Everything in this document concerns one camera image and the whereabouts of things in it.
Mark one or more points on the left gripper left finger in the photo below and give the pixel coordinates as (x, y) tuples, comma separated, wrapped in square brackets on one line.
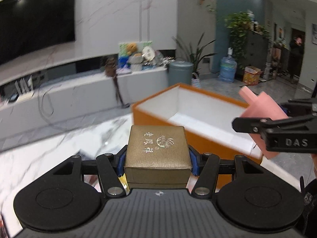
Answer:
[(110, 168)]

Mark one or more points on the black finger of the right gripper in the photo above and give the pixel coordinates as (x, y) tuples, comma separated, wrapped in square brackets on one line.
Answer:
[(291, 135)]

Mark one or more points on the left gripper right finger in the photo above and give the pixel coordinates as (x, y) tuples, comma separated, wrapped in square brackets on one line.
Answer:
[(205, 169)]

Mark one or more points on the gold jewelry box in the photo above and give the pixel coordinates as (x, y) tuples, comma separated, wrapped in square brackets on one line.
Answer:
[(157, 157)]

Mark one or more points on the orange storage box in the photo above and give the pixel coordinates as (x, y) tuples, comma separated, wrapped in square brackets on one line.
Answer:
[(207, 118)]

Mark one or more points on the yellow cardboard box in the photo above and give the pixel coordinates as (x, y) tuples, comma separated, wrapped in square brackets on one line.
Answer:
[(251, 75)]

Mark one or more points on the white marble TV console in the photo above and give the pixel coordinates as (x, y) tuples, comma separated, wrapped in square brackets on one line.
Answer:
[(77, 97)]

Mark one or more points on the dark grey drawer cabinet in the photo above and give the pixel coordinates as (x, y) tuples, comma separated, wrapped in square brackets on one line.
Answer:
[(256, 50)]

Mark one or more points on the grey round trash bin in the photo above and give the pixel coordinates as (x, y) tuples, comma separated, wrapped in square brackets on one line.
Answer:
[(180, 72)]

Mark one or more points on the blue water jug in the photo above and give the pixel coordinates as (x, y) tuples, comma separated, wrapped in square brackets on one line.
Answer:
[(228, 67)]

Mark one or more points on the tall green floor plant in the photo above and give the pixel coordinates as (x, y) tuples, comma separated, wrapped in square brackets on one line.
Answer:
[(194, 55)]

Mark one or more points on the white wifi router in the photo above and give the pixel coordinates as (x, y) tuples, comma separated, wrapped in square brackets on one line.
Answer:
[(24, 88)]

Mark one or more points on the teddy bear picture pile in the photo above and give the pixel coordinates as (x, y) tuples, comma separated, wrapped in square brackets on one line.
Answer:
[(139, 56)]

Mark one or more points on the leafy plant on cabinet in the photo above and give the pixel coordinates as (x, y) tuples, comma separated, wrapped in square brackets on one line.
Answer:
[(239, 25)]

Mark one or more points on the brown leather camera bag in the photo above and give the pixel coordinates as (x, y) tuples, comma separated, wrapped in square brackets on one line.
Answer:
[(110, 71)]

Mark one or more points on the black wall television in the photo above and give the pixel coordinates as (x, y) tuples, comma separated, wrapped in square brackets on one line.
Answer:
[(31, 25)]

